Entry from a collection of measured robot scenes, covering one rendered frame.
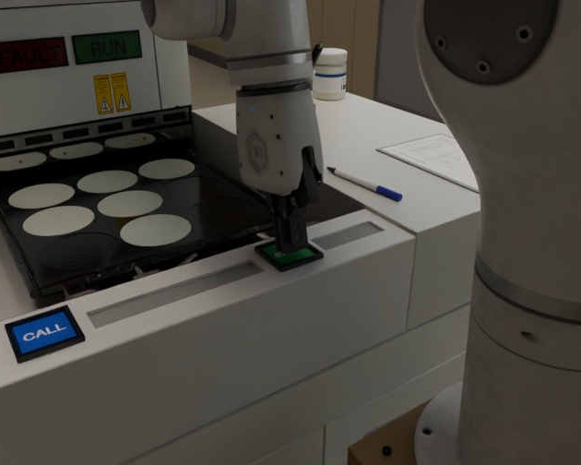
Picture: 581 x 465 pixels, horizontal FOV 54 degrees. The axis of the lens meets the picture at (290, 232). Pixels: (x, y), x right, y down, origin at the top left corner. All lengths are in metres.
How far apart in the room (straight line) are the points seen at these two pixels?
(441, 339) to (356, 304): 0.20
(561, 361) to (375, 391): 0.43
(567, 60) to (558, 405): 0.24
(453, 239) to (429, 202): 0.06
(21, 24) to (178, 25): 0.55
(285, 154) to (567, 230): 0.29
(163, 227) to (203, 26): 0.38
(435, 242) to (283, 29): 0.32
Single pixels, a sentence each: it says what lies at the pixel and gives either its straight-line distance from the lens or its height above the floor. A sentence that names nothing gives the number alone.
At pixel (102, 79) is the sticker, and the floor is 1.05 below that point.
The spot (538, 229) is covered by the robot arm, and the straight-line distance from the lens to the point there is 0.35.
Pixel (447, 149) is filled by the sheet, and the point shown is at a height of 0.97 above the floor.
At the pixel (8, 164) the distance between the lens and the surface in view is 1.09.
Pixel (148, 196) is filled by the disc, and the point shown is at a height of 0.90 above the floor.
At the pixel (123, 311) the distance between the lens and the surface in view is 0.58.
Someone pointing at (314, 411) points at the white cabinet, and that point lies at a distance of 0.73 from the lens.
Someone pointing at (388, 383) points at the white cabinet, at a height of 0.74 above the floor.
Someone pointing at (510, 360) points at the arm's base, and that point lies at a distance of 0.41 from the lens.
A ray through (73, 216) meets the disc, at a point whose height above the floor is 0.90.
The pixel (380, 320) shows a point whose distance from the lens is 0.72.
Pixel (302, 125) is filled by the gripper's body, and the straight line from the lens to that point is 0.56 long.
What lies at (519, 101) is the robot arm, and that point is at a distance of 0.27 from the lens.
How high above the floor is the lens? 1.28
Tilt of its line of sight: 28 degrees down
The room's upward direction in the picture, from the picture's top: straight up
